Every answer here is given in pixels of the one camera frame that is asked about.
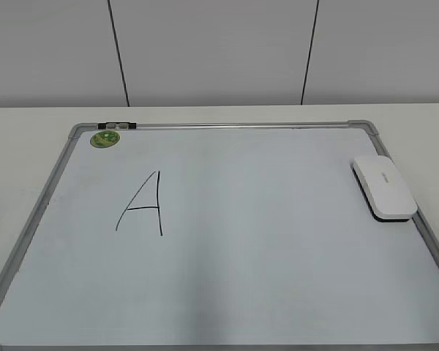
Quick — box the white whiteboard eraser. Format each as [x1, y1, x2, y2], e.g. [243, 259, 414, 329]
[351, 155, 418, 222]

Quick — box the grey framed whiteboard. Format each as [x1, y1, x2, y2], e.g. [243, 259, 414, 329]
[0, 120, 439, 350]

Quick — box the green round magnet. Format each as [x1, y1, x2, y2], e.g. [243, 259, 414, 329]
[90, 130, 120, 148]

